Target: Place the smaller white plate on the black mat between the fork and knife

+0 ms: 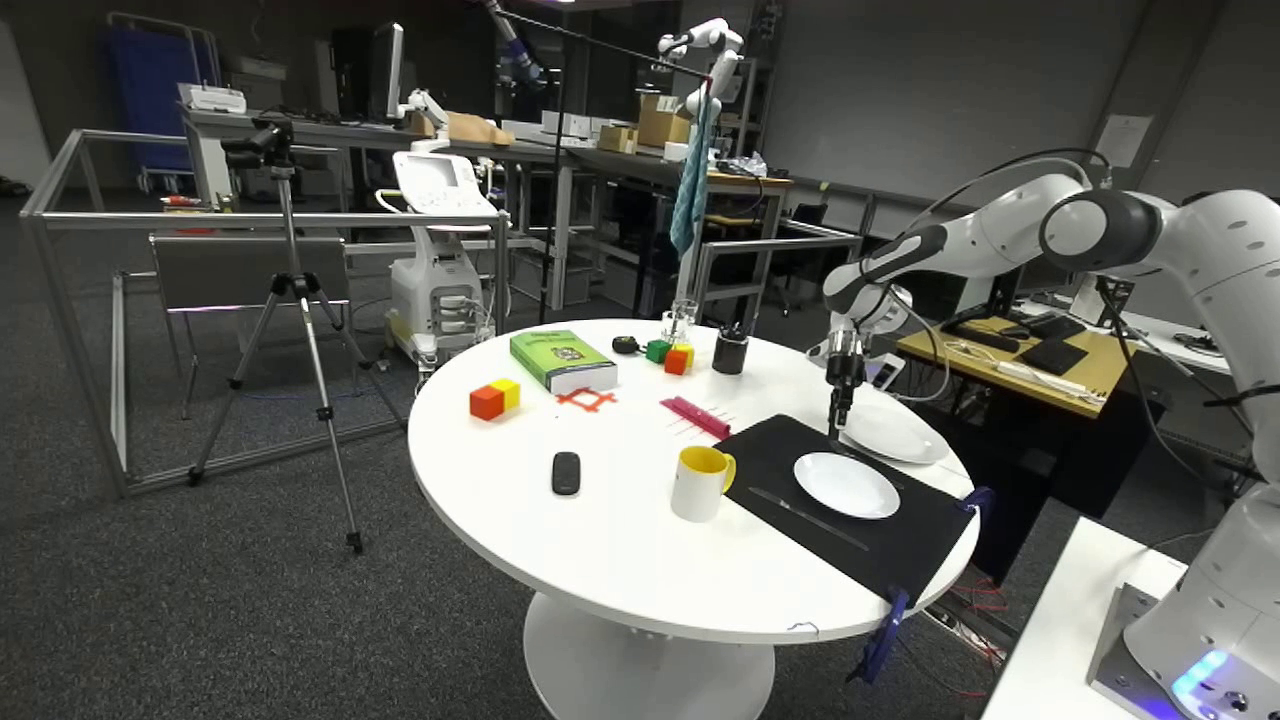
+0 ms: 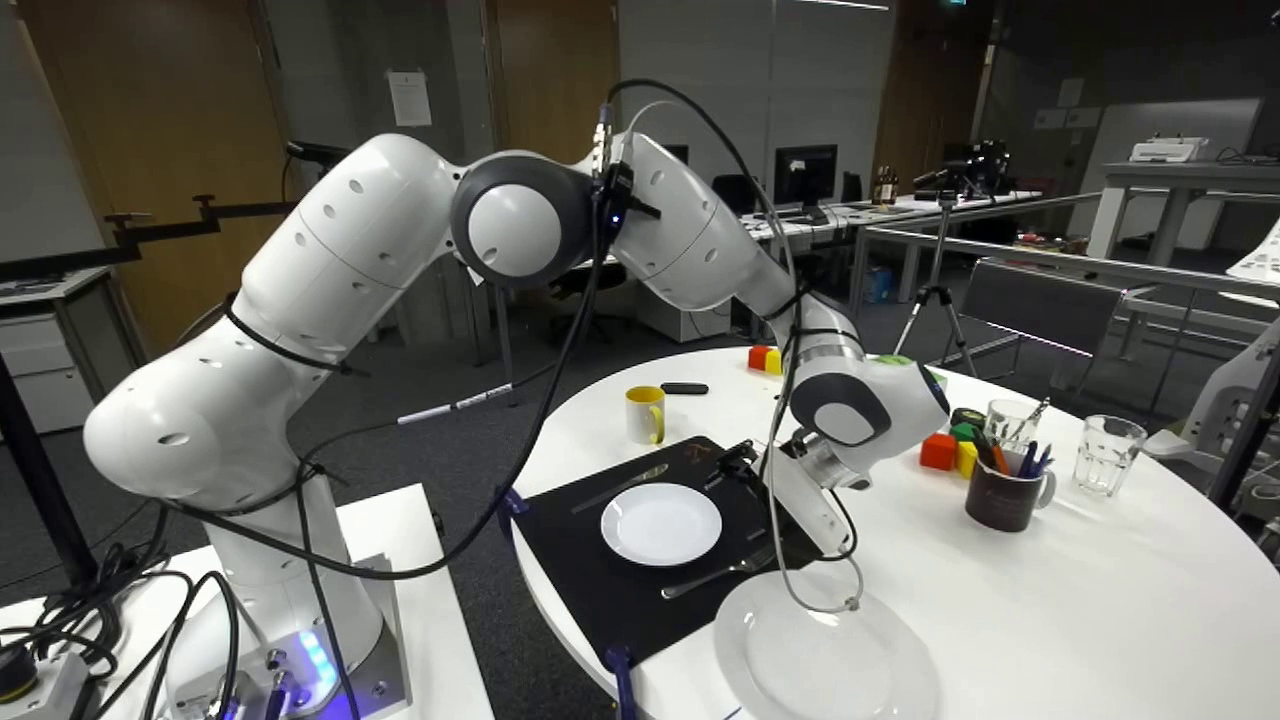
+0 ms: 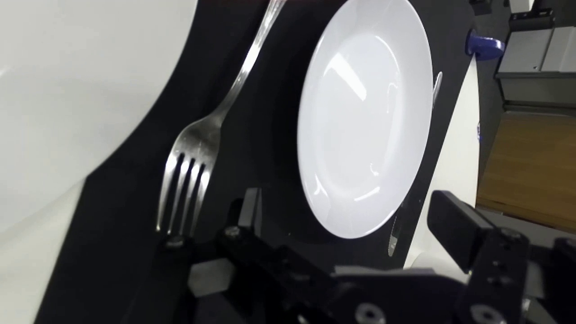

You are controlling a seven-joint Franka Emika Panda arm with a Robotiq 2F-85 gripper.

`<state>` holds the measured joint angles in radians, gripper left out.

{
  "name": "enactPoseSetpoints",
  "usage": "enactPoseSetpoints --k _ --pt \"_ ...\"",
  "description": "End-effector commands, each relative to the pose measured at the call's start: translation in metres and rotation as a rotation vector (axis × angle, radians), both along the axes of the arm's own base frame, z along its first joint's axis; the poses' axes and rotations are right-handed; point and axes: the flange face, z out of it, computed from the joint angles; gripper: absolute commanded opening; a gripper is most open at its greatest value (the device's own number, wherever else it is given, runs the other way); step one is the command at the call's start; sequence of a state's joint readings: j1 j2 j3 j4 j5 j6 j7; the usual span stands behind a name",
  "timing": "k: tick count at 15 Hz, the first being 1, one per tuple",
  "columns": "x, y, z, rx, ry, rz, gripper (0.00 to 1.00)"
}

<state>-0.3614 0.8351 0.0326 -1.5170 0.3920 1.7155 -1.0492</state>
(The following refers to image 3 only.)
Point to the smaller white plate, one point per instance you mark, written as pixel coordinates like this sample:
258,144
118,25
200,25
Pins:
366,119

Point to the grey cabinet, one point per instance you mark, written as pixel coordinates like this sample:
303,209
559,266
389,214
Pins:
533,59

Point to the larger white plate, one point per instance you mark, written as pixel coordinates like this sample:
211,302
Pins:
73,72

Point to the black place mat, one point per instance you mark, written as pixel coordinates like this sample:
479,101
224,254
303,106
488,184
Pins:
263,119

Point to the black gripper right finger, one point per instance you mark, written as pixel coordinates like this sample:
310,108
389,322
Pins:
497,263

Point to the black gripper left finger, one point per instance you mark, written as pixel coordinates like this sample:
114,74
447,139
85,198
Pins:
263,270

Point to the silver fork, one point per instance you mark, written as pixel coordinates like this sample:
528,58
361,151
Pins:
191,149

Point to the round white table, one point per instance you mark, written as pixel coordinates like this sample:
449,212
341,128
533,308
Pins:
451,180

